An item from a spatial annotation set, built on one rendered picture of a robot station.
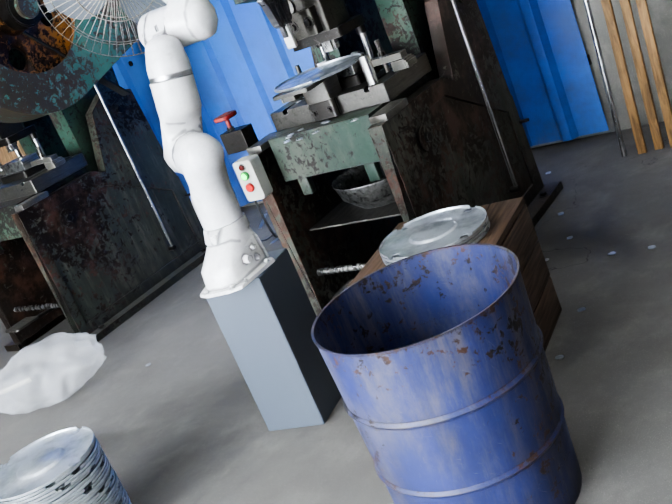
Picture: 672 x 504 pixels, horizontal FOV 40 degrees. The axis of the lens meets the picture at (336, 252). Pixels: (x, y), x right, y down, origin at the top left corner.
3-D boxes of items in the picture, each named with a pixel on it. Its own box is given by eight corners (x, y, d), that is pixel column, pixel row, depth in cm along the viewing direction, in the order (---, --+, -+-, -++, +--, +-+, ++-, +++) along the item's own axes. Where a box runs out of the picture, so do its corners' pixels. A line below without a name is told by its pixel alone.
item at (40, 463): (34, 504, 210) (32, 501, 209) (-37, 500, 227) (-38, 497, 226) (116, 427, 231) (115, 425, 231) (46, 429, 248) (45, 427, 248)
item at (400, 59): (409, 67, 275) (397, 35, 272) (364, 80, 285) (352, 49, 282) (417, 61, 279) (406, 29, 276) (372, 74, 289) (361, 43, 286)
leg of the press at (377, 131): (468, 316, 271) (359, 26, 243) (435, 319, 278) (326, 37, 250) (563, 188, 339) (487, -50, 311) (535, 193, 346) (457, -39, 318)
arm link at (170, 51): (175, 78, 219) (155, 4, 214) (123, 90, 227) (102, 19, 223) (219, 65, 235) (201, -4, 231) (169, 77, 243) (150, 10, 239)
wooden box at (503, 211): (529, 391, 219) (483, 265, 209) (391, 405, 239) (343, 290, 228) (562, 309, 252) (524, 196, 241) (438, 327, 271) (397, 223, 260)
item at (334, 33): (345, 44, 277) (339, 26, 275) (295, 60, 289) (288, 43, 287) (370, 29, 288) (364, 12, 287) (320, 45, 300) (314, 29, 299)
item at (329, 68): (271, 99, 269) (270, 97, 269) (277, 84, 296) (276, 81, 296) (363, 63, 265) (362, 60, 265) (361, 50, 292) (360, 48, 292)
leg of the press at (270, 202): (327, 328, 303) (216, 73, 275) (300, 330, 310) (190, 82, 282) (439, 209, 371) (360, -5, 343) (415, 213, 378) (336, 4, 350)
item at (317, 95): (323, 129, 268) (306, 86, 263) (287, 138, 276) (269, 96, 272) (363, 100, 286) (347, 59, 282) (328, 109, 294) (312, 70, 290)
